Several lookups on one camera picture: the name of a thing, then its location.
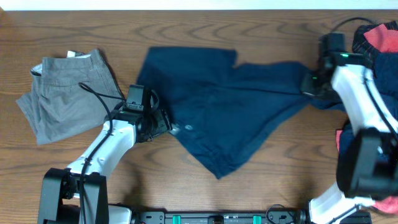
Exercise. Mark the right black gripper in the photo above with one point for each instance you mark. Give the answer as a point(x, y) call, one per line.
point(305, 89)

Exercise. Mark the grey folded shorts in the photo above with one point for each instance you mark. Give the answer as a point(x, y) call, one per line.
point(69, 95)

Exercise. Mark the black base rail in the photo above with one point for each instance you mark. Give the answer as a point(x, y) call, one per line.
point(276, 214)

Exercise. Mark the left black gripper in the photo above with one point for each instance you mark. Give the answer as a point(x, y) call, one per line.
point(164, 125)

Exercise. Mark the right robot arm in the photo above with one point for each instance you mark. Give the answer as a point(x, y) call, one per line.
point(367, 170)

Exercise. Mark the navy garment in pile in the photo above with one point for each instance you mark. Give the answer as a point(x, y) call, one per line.
point(385, 69)

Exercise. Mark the red garment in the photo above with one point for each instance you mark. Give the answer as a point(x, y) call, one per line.
point(384, 38)

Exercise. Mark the dark plaid garment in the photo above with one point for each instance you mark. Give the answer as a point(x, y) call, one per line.
point(361, 45)

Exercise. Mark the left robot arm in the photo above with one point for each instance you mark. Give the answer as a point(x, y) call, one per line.
point(79, 193)

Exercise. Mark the navy blue shorts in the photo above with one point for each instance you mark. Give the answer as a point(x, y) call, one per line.
point(223, 112)

